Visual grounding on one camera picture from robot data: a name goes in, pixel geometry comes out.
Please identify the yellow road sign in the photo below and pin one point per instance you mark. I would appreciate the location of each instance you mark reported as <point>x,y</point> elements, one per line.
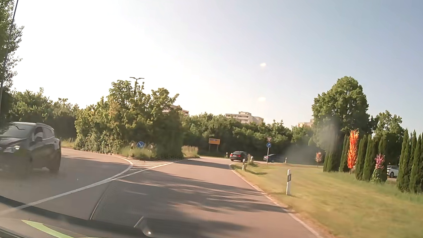
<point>214,142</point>

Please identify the pale apartment building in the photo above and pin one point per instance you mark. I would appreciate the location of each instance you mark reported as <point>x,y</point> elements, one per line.
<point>244,117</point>

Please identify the wood of trees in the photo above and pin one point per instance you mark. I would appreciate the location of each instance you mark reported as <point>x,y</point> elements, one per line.
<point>241,137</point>

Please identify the dark car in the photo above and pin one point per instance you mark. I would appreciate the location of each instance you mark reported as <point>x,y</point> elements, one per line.
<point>272,158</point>
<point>239,156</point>

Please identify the road sign with blue disc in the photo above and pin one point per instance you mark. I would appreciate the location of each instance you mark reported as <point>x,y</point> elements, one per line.
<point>268,147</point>

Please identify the blue round road sign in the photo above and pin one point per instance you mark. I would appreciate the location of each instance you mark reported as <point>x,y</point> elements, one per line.
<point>140,145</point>

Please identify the planted traffic island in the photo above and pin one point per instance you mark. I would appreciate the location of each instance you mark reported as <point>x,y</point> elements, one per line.
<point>143,152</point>

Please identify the grey asphalt road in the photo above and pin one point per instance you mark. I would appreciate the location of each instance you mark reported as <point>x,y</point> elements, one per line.
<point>193,197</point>

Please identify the clump of trees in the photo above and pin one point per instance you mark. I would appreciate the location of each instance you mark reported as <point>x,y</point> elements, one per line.
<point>130,121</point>

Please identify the small red sculpture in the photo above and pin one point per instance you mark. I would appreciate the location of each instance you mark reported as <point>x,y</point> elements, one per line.
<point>319,157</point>

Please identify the large broadleaf tree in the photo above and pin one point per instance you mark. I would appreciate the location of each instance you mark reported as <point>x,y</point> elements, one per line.
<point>341,110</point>

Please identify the orange flame sculpture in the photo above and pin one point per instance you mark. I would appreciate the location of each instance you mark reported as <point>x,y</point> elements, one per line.
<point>353,148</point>

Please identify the road markings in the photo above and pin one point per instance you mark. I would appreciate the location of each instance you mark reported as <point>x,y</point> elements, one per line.
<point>77,190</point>

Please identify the pink flower sculpture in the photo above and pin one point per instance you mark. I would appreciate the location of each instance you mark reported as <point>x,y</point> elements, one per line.
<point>380,164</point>

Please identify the grass verge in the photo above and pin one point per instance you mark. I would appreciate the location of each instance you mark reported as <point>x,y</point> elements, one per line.
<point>365,210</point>

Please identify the white car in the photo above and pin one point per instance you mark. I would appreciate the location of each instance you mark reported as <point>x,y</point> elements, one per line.
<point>392,170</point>

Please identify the black car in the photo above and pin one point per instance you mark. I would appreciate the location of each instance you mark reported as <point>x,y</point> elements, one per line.
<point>22,147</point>

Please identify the row of cypress trees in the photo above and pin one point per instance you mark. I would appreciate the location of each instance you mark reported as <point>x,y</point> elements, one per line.
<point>411,163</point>

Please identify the tall lamp post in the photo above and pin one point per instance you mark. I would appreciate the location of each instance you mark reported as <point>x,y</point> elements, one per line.
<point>6,57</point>

